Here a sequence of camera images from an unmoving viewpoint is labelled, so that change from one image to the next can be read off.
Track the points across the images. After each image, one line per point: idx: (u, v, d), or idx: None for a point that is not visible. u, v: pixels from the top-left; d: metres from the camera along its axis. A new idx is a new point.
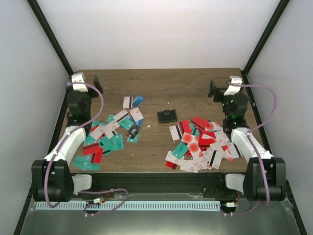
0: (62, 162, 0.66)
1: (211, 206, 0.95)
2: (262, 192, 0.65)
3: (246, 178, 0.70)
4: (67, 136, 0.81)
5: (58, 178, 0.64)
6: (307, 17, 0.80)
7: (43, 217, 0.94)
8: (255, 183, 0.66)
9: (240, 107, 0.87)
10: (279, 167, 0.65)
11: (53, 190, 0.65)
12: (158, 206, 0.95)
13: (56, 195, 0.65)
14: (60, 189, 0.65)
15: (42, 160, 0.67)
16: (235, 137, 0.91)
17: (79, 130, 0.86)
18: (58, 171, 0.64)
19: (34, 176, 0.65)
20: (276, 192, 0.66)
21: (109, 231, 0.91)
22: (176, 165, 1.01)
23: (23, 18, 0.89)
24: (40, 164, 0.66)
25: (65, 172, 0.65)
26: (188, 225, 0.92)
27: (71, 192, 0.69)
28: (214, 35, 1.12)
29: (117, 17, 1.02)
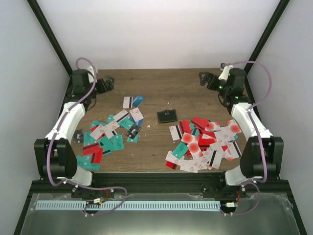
0: (64, 140, 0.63)
1: (211, 206, 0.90)
2: (260, 169, 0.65)
3: (245, 155, 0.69)
4: (66, 114, 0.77)
5: (60, 156, 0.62)
6: (306, 17, 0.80)
7: (42, 217, 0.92)
8: (254, 161, 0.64)
9: (238, 79, 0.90)
10: (278, 146, 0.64)
11: (56, 168, 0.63)
12: (158, 206, 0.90)
13: (60, 172, 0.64)
14: (64, 167, 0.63)
15: (43, 139, 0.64)
16: (236, 115, 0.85)
17: (78, 106, 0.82)
18: (59, 149, 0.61)
19: (37, 154, 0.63)
20: (271, 168, 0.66)
21: (109, 231, 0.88)
22: (176, 165, 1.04)
23: (22, 17, 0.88)
24: (42, 143, 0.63)
25: (67, 149, 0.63)
26: (188, 224, 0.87)
27: (74, 169, 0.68)
28: (214, 35, 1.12)
29: (117, 17, 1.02)
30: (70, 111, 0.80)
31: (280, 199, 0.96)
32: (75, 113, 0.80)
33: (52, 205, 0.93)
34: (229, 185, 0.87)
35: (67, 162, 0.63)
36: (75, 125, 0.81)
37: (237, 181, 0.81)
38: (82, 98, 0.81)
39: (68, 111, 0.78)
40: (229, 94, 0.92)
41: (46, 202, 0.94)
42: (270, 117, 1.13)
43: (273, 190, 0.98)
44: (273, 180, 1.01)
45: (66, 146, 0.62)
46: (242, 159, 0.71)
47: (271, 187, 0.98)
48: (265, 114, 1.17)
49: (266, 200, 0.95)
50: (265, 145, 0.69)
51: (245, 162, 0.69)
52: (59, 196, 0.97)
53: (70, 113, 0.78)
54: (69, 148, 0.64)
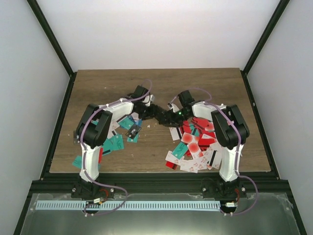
0: (109, 112, 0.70)
1: (211, 206, 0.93)
2: (234, 135, 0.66)
3: (216, 129, 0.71)
4: (119, 101, 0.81)
5: (100, 123, 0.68)
6: (307, 18, 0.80)
7: (44, 217, 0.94)
8: (223, 128, 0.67)
9: (184, 92, 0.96)
10: (234, 109, 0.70)
11: (88, 132, 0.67)
12: (158, 206, 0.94)
13: (90, 138, 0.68)
14: (99, 132, 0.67)
15: (94, 105, 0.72)
16: (196, 114, 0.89)
17: (129, 104, 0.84)
18: (102, 116, 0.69)
19: (84, 113, 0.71)
20: (243, 132, 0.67)
21: (109, 231, 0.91)
22: (176, 165, 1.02)
23: (22, 18, 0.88)
24: (93, 108, 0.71)
25: (107, 121, 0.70)
26: (188, 225, 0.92)
27: (101, 143, 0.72)
28: (214, 35, 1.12)
29: (117, 17, 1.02)
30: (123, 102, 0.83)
31: (280, 199, 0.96)
32: (126, 105, 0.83)
33: (52, 205, 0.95)
34: (228, 180, 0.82)
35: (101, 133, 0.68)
36: (117, 115, 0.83)
37: (231, 171, 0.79)
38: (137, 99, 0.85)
39: (121, 101, 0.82)
40: (187, 106, 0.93)
41: (46, 202, 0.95)
42: (269, 117, 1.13)
43: (272, 189, 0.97)
44: (272, 180, 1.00)
45: (108, 119, 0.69)
46: (217, 137, 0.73)
47: (271, 187, 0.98)
48: (265, 113, 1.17)
49: (265, 200, 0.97)
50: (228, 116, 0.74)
51: (219, 136, 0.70)
52: (58, 196, 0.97)
53: (122, 103, 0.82)
54: (109, 121, 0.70)
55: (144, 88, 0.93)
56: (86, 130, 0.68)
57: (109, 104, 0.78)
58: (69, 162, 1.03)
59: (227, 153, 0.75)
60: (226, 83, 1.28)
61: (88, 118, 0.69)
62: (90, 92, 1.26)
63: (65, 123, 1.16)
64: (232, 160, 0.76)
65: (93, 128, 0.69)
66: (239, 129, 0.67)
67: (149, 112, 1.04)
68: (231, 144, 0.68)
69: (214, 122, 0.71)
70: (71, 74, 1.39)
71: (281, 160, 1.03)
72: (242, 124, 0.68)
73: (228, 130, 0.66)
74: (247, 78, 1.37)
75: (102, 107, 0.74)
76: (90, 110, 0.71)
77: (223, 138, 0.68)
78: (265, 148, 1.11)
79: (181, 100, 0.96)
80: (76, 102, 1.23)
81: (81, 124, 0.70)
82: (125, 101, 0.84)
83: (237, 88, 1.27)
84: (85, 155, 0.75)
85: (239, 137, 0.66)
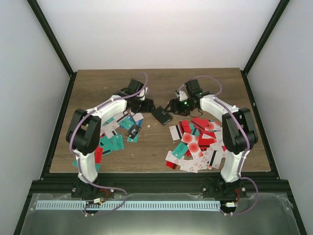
0: (98, 118, 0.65)
1: (211, 206, 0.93)
2: (242, 140, 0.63)
3: (224, 133, 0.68)
4: (110, 101, 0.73)
5: (88, 129, 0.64)
6: (307, 17, 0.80)
7: (44, 217, 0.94)
8: (232, 132, 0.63)
9: (192, 82, 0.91)
10: (247, 114, 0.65)
11: (79, 139, 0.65)
12: (158, 206, 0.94)
13: (81, 145, 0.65)
14: (87, 140, 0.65)
15: (82, 110, 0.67)
16: (203, 107, 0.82)
17: (122, 101, 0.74)
18: (90, 123, 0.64)
19: (72, 120, 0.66)
20: (252, 137, 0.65)
21: (109, 231, 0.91)
22: (176, 165, 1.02)
23: (22, 17, 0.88)
24: (80, 114, 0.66)
25: (97, 127, 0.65)
26: (188, 225, 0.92)
27: (92, 149, 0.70)
28: (214, 35, 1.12)
29: (116, 18, 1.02)
30: (114, 100, 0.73)
31: (280, 199, 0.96)
32: (118, 105, 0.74)
33: (52, 205, 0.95)
34: (229, 181, 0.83)
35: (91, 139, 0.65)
36: (109, 116, 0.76)
37: (232, 173, 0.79)
38: (130, 96, 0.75)
39: (112, 100, 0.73)
40: (193, 97, 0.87)
41: (46, 202, 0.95)
42: (269, 117, 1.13)
43: (272, 189, 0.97)
44: (272, 180, 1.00)
45: (97, 125, 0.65)
46: (224, 140, 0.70)
47: (271, 187, 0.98)
48: (265, 113, 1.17)
49: (266, 200, 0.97)
50: (238, 119, 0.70)
51: (227, 140, 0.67)
52: (59, 196, 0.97)
53: (112, 103, 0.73)
54: (98, 127, 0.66)
55: (139, 83, 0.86)
56: (75, 138, 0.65)
57: (97, 106, 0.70)
58: (69, 162, 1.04)
59: (232, 158, 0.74)
60: (226, 83, 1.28)
61: (76, 125, 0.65)
62: (90, 92, 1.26)
63: (65, 123, 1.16)
64: (236, 164, 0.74)
65: (82, 135, 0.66)
66: (248, 135, 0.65)
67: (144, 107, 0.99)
68: (237, 150, 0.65)
69: (223, 125, 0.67)
70: (71, 74, 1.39)
71: (281, 160, 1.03)
72: (253, 130, 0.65)
73: (237, 136, 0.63)
74: (247, 77, 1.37)
75: (90, 112, 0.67)
76: (78, 116, 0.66)
77: (230, 142, 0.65)
78: (265, 148, 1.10)
79: (188, 89, 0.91)
80: (76, 102, 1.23)
81: (70, 131, 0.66)
82: (117, 99, 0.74)
83: (237, 88, 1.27)
84: (79, 162, 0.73)
85: (248, 143, 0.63)
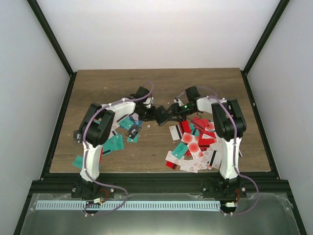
0: (111, 111, 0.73)
1: (211, 206, 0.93)
2: (230, 127, 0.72)
3: (215, 122, 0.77)
4: (121, 101, 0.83)
5: (101, 122, 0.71)
6: (307, 17, 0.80)
7: (44, 217, 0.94)
8: (221, 120, 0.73)
9: (191, 88, 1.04)
10: (234, 104, 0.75)
11: (92, 131, 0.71)
12: (158, 206, 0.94)
13: (93, 137, 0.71)
14: (100, 132, 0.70)
15: (97, 105, 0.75)
16: (199, 105, 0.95)
17: (131, 103, 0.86)
18: (104, 115, 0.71)
19: (87, 112, 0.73)
20: (241, 126, 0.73)
21: (109, 231, 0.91)
22: (176, 165, 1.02)
23: (23, 17, 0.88)
24: (96, 107, 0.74)
25: (110, 120, 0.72)
26: (188, 224, 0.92)
27: (101, 143, 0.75)
28: (214, 35, 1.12)
29: (116, 17, 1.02)
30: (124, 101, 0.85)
31: (280, 199, 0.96)
32: (127, 105, 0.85)
33: (52, 205, 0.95)
34: (227, 178, 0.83)
35: (102, 132, 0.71)
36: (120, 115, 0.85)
37: (231, 167, 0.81)
38: (137, 99, 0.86)
39: (123, 101, 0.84)
40: (192, 101, 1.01)
41: (46, 202, 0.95)
42: (269, 117, 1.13)
43: (272, 189, 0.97)
44: (272, 180, 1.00)
45: (110, 118, 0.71)
46: (215, 129, 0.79)
47: (271, 187, 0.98)
48: (265, 113, 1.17)
49: (266, 200, 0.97)
50: (228, 110, 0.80)
51: (218, 128, 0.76)
52: (58, 196, 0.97)
53: (123, 103, 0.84)
54: (111, 120, 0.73)
55: (145, 89, 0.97)
56: (88, 130, 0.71)
57: (112, 104, 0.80)
58: (69, 162, 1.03)
59: (226, 149, 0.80)
60: (226, 83, 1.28)
61: (90, 117, 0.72)
62: (90, 92, 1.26)
63: (65, 123, 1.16)
64: (231, 155, 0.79)
65: (94, 127, 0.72)
66: (236, 123, 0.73)
67: (149, 114, 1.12)
68: (227, 136, 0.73)
69: (213, 114, 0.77)
70: (71, 74, 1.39)
71: (281, 160, 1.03)
72: (240, 117, 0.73)
73: (226, 122, 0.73)
74: (247, 78, 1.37)
75: (105, 106, 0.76)
76: (93, 109, 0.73)
77: (220, 129, 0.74)
78: (265, 148, 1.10)
79: (188, 94, 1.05)
80: (76, 102, 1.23)
81: (84, 123, 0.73)
82: (127, 100, 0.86)
83: (237, 88, 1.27)
84: (87, 153, 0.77)
85: (235, 129, 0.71)
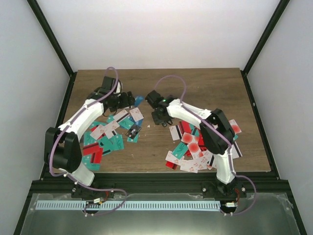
0: (73, 134, 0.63)
1: (211, 206, 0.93)
2: (223, 141, 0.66)
3: (205, 137, 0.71)
4: (84, 109, 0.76)
5: (66, 147, 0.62)
6: (307, 17, 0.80)
7: (44, 217, 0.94)
8: (212, 137, 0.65)
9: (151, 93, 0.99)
10: (220, 115, 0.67)
11: (60, 158, 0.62)
12: (158, 206, 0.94)
13: (62, 164, 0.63)
14: (69, 157, 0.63)
15: (55, 129, 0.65)
16: (171, 112, 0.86)
17: (98, 105, 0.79)
18: (66, 140, 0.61)
19: (46, 141, 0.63)
20: (230, 134, 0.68)
21: (109, 231, 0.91)
22: (176, 165, 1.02)
23: (23, 17, 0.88)
24: (53, 132, 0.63)
25: (74, 143, 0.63)
26: (188, 224, 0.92)
27: (76, 163, 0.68)
28: (214, 35, 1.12)
29: (116, 18, 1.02)
30: (88, 108, 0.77)
31: (280, 199, 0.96)
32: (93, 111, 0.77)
33: (52, 205, 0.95)
34: (228, 182, 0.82)
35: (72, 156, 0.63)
36: (88, 124, 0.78)
37: (228, 173, 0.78)
38: (104, 97, 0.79)
39: (86, 107, 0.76)
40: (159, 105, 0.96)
41: (46, 202, 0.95)
42: (269, 117, 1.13)
43: (272, 189, 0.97)
44: (272, 180, 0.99)
45: (73, 142, 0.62)
46: (207, 145, 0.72)
47: (272, 187, 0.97)
48: (265, 113, 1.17)
49: (266, 200, 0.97)
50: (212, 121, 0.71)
51: (210, 144, 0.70)
52: (59, 196, 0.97)
53: (87, 109, 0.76)
54: (77, 141, 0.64)
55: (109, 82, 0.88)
56: (55, 158, 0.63)
57: (71, 121, 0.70)
58: None
59: (220, 158, 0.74)
60: (226, 83, 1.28)
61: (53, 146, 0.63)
62: (90, 92, 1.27)
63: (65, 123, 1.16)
64: (227, 163, 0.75)
65: (61, 152, 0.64)
66: (227, 135, 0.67)
67: (122, 102, 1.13)
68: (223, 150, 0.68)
69: (204, 133, 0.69)
70: (71, 74, 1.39)
71: (281, 160, 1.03)
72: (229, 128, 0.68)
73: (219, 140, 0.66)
74: (247, 78, 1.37)
75: (65, 129, 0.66)
76: (51, 136, 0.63)
77: (214, 146, 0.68)
78: (265, 148, 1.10)
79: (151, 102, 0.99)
80: (76, 102, 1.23)
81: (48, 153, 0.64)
82: (90, 105, 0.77)
83: (238, 88, 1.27)
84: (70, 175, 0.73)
85: (228, 142, 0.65)
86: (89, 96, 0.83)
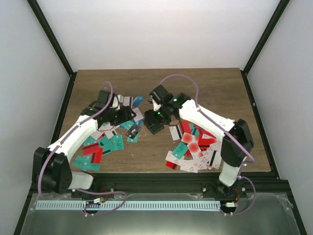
0: (62, 155, 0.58)
1: (211, 206, 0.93)
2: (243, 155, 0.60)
3: (222, 148, 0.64)
4: (77, 127, 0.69)
5: (55, 170, 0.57)
6: (307, 17, 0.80)
7: (44, 217, 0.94)
8: (235, 151, 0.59)
9: (158, 88, 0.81)
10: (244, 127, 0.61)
11: (48, 180, 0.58)
12: (158, 206, 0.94)
13: (51, 185, 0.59)
14: (57, 180, 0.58)
15: (44, 148, 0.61)
16: (183, 116, 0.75)
17: (91, 122, 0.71)
18: (54, 162, 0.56)
19: (35, 161, 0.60)
20: (249, 147, 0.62)
21: (109, 231, 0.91)
22: (176, 165, 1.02)
23: (23, 17, 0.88)
24: (41, 152, 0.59)
25: (63, 165, 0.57)
26: (188, 225, 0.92)
27: (67, 184, 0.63)
28: (214, 35, 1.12)
29: (116, 18, 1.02)
30: (81, 125, 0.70)
31: (280, 199, 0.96)
32: (85, 129, 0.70)
33: (52, 205, 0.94)
34: (230, 185, 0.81)
35: (61, 178, 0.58)
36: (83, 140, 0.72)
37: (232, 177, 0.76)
38: (98, 113, 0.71)
39: (78, 125, 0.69)
40: (166, 105, 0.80)
41: (46, 202, 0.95)
42: (269, 117, 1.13)
43: (272, 189, 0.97)
44: (272, 180, 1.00)
45: (62, 164, 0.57)
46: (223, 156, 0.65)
47: (271, 187, 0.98)
48: (265, 114, 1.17)
49: (266, 200, 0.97)
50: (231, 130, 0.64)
51: (227, 156, 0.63)
52: (58, 196, 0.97)
53: (80, 128, 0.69)
54: (66, 163, 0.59)
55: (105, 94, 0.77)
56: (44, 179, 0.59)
57: (60, 140, 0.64)
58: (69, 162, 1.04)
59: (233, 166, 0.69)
60: (226, 83, 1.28)
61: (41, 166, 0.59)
62: (90, 92, 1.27)
63: (65, 123, 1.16)
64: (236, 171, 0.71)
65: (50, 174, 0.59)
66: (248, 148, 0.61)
67: (121, 116, 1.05)
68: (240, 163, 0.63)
69: (224, 145, 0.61)
70: (71, 74, 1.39)
71: (281, 160, 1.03)
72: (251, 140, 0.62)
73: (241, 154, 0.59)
74: (247, 77, 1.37)
75: (54, 149, 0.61)
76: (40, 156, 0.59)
77: (233, 159, 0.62)
78: (265, 148, 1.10)
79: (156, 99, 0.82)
80: (76, 102, 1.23)
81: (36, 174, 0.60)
82: (83, 122, 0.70)
83: (237, 88, 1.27)
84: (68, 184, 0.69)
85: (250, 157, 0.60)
86: (83, 111, 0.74)
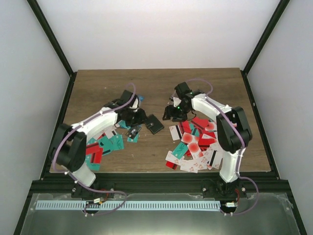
0: (83, 134, 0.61)
1: (211, 206, 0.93)
2: (236, 139, 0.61)
3: (219, 132, 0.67)
4: (99, 115, 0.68)
5: (73, 147, 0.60)
6: (307, 17, 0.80)
7: (44, 217, 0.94)
8: (227, 131, 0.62)
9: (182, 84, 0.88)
10: (240, 113, 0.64)
11: (63, 156, 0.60)
12: (158, 206, 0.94)
13: (65, 161, 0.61)
14: (73, 157, 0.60)
15: (67, 125, 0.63)
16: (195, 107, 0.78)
17: (112, 114, 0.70)
18: (75, 139, 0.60)
19: (55, 135, 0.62)
20: (246, 135, 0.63)
21: (109, 231, 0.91)
22: (176, 165, 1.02)
23: (23, 18, 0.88)
24: (64, 129, 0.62)
25: (81, 144, 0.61)
26: (188, 225, 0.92)
27: (78, 164, 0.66)
28: (215, 35, 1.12)
29: (116, 18, 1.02)
30: (103, 114, 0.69)
31: (280, 199, 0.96)
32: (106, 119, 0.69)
33: (52, 205, 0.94)
34: (228, 181, 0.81)
35: (76, 156, 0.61)
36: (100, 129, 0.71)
37: (232, 172, 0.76)
38: (120, 107, 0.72)
39: (100, 113, 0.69)
40: (184, 98, 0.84)
41: (46, 202, 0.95)
42: (269, 117, 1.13)
43: (272, 189, 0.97)
44: (272, 180, 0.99)
45: (81, 142, 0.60)
46: (221, 141, 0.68)
47: (272, 187, 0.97)
48: (265, 114, 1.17)
49: (266, 200, 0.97)
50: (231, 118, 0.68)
51: (223, 140, 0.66)
52: (59, 196, 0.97)
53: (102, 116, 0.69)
54: (84, 143, 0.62)
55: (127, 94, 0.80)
56: (59, 155, 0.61)
57: (84, 121, 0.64)
58: None
59: (229, 157, 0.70)
60: (226, 83, 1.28)
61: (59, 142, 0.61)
62: (90, 92, 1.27)
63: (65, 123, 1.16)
64: (234, 163, 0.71)
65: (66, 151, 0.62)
66: (242, 134, 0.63)
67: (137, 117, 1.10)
68: (234, 149, 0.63)
69: (218, 127, 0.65)
70: (71, 74, 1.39)
71: (281, 160, 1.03)
72: (246, 129, 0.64)
73: (233, 136, 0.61)
74: (247, 77, 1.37)
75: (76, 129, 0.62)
76: (62, 132, 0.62)
77: (226, 142, 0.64)
78: (265, 148, 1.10)
79: (178, 92, 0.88)
80: (76, 102, 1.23)
81: (53, 148, 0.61)
82: (106, 111, 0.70)
83: (237, 88, 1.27)
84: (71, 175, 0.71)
85: (242, 142, 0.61)
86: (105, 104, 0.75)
